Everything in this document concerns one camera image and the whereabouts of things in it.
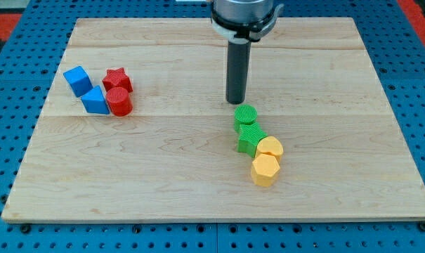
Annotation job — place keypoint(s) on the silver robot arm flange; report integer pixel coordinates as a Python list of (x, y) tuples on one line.
[(244, 21)]

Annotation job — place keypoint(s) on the green cylinder block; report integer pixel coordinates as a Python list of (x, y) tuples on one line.
[(244, 114)]

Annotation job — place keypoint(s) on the green star block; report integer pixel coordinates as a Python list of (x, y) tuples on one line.
[(249, 138)]

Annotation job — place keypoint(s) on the yellow heart block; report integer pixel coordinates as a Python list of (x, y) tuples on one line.
[(270, 145)]

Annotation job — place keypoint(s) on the yellow hexagon block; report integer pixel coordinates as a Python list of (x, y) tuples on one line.
[(264, 170)]

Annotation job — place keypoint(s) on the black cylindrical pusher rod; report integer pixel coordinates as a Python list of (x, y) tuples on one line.
[(237, 72)]

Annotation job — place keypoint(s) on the wooden board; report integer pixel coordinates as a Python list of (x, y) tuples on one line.
[(173, 159)]

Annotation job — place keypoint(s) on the red cylinder block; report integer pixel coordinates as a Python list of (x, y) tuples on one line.
[(119, 101)]

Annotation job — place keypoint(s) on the red star block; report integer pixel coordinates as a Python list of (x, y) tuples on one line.
[(117, 78)]

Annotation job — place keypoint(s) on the blue triangular block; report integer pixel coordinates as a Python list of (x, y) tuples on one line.
[(94, 101)]

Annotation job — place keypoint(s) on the blue cube block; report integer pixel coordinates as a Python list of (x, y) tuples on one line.
[(78, 80)]

